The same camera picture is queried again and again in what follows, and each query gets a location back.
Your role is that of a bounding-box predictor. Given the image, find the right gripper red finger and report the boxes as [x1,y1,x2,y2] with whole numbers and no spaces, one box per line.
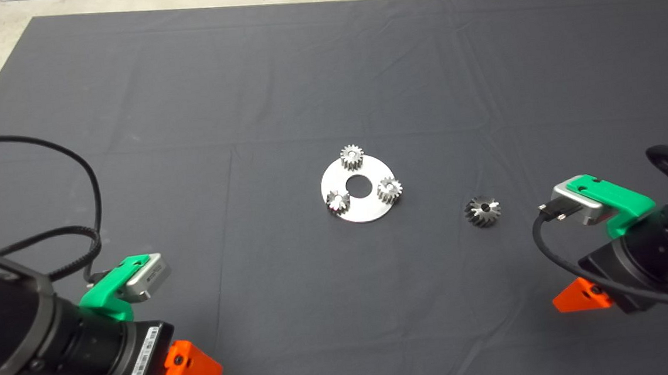
[551,275,613,314]

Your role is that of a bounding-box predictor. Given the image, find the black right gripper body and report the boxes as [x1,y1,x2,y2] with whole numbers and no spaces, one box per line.
[577,234,668,318]

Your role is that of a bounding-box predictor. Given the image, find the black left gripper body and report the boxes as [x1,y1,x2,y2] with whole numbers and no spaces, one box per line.
[106,319,178,375]

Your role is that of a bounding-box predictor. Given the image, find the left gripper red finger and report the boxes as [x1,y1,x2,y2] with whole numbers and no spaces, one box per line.
[162,337,223,375]

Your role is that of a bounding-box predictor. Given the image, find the large steel gear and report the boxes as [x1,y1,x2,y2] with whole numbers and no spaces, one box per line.
[464,194,503,229]

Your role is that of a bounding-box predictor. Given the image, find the small dark steel gear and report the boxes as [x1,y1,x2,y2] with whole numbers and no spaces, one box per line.
[376,176,404,205]

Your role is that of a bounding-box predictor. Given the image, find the round metal plate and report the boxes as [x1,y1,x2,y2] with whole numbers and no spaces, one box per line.
[318,152,400,226]

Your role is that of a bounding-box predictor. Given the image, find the dark grey table cloth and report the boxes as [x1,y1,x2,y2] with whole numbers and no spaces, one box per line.
[0,0,668,375]

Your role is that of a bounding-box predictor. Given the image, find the green left camera mount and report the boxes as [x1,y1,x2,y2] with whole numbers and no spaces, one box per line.
[76,255,154,325]

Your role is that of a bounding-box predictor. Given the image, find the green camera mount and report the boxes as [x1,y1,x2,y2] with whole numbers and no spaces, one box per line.
[76,255,154,325]
[564,170,658,241]

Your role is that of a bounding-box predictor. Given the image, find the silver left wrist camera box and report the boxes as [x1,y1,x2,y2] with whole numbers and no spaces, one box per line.
[123,252,174,303]

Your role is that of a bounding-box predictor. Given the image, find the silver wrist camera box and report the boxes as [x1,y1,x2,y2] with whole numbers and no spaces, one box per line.
[548,181,606,229]
[123,252,174,303]

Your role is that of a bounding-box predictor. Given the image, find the green right camera mount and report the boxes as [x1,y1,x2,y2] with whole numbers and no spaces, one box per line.
[564,170,658,241]

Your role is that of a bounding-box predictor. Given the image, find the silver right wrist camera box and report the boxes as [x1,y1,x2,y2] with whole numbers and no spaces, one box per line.
[548,181,606,229]

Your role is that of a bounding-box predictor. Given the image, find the thin black left camera cable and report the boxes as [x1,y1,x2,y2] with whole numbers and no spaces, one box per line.
[0,129,108,288]

